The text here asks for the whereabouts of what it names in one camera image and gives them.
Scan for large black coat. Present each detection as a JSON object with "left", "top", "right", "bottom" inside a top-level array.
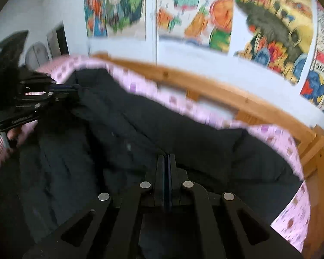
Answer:
[{"left": 0, "top": 67, "right": 304, "bottom": 259}]

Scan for person's left hand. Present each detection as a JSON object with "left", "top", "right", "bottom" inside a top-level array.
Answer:
[{"left": 7, "top": 120, "right": 38, "bottom": 144}]

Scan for grey electric fan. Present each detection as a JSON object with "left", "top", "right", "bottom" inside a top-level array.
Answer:
[{"left": 25, "top": 41, "right": 49, "bottom": 70}]

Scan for pink patterned bed quilt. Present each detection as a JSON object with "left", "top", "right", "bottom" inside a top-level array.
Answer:
[{"left": 0, "top": 54, "right": 312, "bottom": 253}]

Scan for blond anime character drawing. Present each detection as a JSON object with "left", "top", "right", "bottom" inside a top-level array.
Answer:
[{"left": 84, "top": 0, "right": 146, "bottom": 40}]

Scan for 2024 dragon drawing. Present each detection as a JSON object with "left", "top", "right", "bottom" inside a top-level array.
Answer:
[{"left": 300, "top": 2, "right": 324, "bottom": 113}]

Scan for orange fruit teapot drawing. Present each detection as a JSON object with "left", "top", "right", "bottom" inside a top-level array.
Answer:
[{"left": 156, "top": 0, "right": 234, "bottom": 53}]

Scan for black hill landscape drawing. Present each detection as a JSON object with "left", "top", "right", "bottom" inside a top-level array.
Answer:
[{"left": 235, "top": 0, "right": 313, "bottom": 85}]

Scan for grey wall panel box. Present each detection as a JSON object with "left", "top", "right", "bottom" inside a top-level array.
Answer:
[{"left": 47, "top": 22, "right": 69, "bottom": 59}]

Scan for wooden bed frame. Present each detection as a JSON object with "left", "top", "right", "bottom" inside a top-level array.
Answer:
[{"left": 94, "top": 53, "right": 324, "bottom": 258}]

